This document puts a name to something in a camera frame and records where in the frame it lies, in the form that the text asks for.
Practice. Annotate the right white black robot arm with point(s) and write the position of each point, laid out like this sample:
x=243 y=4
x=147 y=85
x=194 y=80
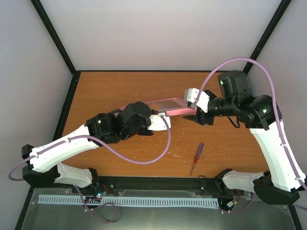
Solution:
x=280 y=185

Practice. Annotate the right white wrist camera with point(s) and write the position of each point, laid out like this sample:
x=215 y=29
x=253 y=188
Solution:
x=190 y=97

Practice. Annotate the pink photo frame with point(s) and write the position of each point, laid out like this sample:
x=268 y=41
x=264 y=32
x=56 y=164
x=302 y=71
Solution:
x=170 y=106

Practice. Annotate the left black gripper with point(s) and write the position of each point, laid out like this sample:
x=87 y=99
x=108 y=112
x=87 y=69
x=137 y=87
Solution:
x=149 y=133

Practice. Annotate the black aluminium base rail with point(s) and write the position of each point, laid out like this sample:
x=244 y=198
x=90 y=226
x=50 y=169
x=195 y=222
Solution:
x=203 y=186

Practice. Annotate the blue red screwdriver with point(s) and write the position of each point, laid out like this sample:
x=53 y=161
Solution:
x=196 y=157

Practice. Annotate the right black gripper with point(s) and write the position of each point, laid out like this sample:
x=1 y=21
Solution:
x=200 y=118

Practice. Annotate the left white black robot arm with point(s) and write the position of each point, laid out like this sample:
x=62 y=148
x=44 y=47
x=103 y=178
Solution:
x=45 y=166

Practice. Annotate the grey metal front plate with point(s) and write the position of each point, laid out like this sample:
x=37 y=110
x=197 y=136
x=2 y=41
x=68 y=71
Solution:
x=258 y=216

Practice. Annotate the light blue cable duct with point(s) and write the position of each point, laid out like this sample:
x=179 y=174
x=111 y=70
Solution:
x=129 y=201

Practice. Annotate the black cage frame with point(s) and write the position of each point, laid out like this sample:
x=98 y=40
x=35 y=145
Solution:
x=39 y=8

